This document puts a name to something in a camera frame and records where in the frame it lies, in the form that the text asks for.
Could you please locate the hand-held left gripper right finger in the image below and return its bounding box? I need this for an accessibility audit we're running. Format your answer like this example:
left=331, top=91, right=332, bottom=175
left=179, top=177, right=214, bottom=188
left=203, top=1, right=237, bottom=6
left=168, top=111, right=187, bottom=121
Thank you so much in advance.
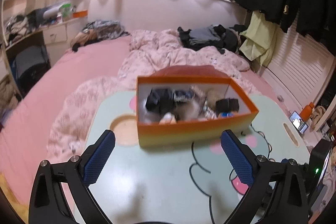
left=220, top=130, right=308, bottom=224

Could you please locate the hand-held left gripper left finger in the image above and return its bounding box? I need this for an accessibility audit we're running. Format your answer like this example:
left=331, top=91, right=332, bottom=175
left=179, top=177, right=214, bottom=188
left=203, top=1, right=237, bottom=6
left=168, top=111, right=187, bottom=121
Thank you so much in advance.
left=29, top=130, right=116, bottom=224

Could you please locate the orange cardboard box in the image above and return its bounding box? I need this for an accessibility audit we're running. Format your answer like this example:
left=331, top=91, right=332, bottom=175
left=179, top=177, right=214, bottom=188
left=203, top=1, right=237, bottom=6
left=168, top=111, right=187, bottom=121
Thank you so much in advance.
left=136, top=76, right=260, bottom=152

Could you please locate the tan plush ball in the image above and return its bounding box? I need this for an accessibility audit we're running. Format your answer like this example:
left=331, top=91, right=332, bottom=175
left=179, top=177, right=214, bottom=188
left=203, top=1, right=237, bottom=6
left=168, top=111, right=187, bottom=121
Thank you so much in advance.
left=206, top=89, right=227, bottom=106

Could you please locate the white fluffy pouch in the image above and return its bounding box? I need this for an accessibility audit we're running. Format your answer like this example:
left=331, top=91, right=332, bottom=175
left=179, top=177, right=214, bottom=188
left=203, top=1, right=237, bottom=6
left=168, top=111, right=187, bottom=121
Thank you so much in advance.
left=142, top=98, right=200, bottom=125

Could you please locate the dark blue satin cloth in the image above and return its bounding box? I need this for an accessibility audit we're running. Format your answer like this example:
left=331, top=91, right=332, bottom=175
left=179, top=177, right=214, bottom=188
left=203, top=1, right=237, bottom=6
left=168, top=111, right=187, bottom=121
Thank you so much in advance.
left=146, top=88, right=176, bottom=115

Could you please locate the green container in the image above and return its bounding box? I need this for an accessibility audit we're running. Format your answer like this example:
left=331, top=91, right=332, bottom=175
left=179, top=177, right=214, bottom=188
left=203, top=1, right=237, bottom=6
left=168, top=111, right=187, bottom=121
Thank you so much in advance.
left=60, top=2, right=75, bottom=18

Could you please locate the smartphone with lit screen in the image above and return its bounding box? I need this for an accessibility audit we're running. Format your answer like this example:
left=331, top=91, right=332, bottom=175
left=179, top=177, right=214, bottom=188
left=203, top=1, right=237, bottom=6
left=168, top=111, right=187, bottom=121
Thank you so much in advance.
left=289, top=111, right=309, bottom=134

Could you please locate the beige cloth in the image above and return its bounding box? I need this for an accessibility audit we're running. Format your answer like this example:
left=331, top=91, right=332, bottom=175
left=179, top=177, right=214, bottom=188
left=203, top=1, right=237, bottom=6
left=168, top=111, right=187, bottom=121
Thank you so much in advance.
left=312, top=106, right=327, bottom=127

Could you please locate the orange bottle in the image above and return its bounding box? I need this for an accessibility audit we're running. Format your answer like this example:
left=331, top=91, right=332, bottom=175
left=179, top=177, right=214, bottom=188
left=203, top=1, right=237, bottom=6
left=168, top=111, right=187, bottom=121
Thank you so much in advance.
left=301, top=102, right=315, bottom=121

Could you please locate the pink bed sheet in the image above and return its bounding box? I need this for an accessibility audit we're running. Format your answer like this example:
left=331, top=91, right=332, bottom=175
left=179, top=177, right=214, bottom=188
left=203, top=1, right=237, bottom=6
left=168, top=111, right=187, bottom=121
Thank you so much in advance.
left=0, top=36, right=297, bottom=214

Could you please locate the maroon blanket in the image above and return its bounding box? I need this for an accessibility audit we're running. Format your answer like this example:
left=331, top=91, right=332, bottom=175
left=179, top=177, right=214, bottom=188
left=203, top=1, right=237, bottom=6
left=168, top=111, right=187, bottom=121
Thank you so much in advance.
left=154, top=65, right=219, bottom=78

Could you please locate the yellow-green hanging garment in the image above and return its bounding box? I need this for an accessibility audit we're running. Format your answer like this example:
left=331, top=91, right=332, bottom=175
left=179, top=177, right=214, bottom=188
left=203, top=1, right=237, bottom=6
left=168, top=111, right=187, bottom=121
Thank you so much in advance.
left=239, top=10, right=278, bottom=73

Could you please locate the dark suitcase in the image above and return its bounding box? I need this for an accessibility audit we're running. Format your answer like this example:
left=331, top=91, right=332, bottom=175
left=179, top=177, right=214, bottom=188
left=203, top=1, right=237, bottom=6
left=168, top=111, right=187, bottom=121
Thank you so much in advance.
left=12, top=46, right=51, bottom=83

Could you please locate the pink floral duvet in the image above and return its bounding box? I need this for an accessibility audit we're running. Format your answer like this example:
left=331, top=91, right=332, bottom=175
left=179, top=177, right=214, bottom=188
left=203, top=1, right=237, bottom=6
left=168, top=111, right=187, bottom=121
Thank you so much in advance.
left=47, top=28, right=252, bottom=159

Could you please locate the pile of dark clothes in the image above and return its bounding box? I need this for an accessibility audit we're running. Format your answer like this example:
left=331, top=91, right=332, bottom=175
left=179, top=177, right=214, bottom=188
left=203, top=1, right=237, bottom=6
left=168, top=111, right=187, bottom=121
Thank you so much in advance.
left=177, top=25, right=248, bottom=55

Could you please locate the patterned clothes pile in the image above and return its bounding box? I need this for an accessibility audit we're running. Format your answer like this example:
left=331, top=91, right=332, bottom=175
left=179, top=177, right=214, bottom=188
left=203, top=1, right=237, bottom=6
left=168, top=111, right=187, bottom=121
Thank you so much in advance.
left=70, top=20, right=131, bottom=52

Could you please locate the white desk with drawer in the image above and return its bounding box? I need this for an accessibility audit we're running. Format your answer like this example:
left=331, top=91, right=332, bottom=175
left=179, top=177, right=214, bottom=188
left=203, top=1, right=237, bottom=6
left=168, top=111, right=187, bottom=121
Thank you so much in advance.
left=4, top=14, right=90, bottom=62

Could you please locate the white roll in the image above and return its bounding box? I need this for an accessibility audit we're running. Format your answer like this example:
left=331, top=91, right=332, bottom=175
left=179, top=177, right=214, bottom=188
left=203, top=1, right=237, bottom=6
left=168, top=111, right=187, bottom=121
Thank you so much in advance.
left=43, top=4, right=72, bottom=18

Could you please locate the clothes pile on desk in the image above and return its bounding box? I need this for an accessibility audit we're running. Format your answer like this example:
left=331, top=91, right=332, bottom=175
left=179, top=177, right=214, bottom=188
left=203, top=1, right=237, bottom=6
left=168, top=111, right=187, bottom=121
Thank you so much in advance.
left=4, top=13, right=44, bottom=42

